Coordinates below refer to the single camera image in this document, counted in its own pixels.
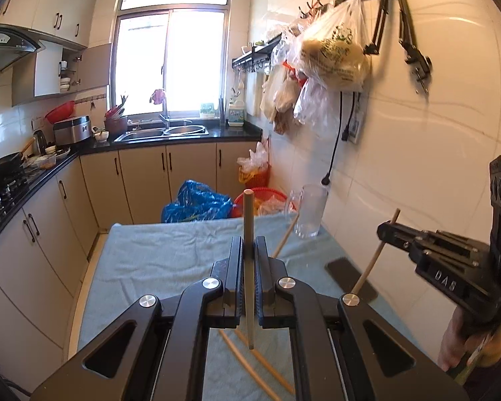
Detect black phone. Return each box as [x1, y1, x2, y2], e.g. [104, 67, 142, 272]
[324, 257, 379, 302]

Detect beige upper cabinets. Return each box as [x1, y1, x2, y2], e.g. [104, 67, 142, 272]
[0, 0, 102, 49]

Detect light blue towel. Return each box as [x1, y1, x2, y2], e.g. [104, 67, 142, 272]
[76, 215, 427, 401]

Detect blue plastic bag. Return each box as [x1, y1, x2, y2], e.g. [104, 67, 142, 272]
[161, 179, 234, 223]

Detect beige lower cabinets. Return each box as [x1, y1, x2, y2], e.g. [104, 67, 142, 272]
[0, 141, 263, 385]

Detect red plastic basket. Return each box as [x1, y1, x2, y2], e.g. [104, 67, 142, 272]
[233, 186, 297, 218]

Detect chrome faucet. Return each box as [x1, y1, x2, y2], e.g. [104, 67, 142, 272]
[158, 91, 173, 130]

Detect black wall shelf rack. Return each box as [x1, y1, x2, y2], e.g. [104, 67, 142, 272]
[232, 34, 285, 73]

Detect range hood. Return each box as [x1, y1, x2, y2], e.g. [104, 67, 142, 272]
[0, 25, 43, 74]

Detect beige cabinets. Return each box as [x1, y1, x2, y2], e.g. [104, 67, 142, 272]
[0, 0, 102, 49]
[0, 141, 263, 385]

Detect wooden chopstick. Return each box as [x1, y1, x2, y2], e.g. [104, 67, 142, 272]
[350, 208, 401, 296]
[233, 329, 296, 397]
[218, 328, 282, 401]
[272, 215, 300, 259]
[243, 189, 256, 350]

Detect steel double sink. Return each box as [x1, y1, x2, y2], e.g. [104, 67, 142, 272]
[114, 124, 210, 142]

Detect brown utensil crock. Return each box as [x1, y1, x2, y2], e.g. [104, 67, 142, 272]
[104, 94, 129, 137]

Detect open wall cabinet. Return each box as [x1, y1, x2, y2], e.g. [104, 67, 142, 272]
[12, 41, 113, 108]

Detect dishes with food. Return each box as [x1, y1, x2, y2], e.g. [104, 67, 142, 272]
[24, 144, 72, 170]

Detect red colander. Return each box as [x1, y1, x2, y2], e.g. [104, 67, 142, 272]
[45, 101, 76, 124]

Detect person's right hand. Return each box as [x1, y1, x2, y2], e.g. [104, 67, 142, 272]
[438, 306, 501, 379]

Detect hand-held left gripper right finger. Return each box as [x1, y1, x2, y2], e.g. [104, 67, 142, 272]
[254, 236, 470, 401]

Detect silver rice cooker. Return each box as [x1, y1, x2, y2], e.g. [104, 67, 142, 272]
[52, 116, 93, 146]

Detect black wok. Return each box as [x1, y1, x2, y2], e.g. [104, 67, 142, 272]
[0, 139, 36, 181]

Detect detergent bottle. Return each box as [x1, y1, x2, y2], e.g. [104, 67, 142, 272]
[228, 95, 246, 127]

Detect large plastic bag yellow contents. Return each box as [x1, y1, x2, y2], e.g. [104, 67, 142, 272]
[294, 0, 373, 93]

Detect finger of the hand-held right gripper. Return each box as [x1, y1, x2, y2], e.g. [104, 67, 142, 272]
[377, 221, 492, 262]

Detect black kitchen countertop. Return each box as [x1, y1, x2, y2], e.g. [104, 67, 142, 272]
[0, 122, 263, 260]

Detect bunch of hanging plastic bags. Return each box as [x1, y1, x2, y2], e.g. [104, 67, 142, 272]
[260, 24, 331, 135]

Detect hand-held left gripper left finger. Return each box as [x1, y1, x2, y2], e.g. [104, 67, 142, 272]
[29, 236, 244, 401]

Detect gas stove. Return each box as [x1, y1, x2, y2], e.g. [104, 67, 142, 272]
[0, 170, 31, 228]

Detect orange bin with plastic bags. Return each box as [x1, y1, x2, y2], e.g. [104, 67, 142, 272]
[237, 141, 273, 189]

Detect kitchen window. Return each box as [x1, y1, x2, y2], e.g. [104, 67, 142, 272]
[114, 0, 235, 118]

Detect black power cable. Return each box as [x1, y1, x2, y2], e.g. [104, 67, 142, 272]
[321, 89, 358, 187]

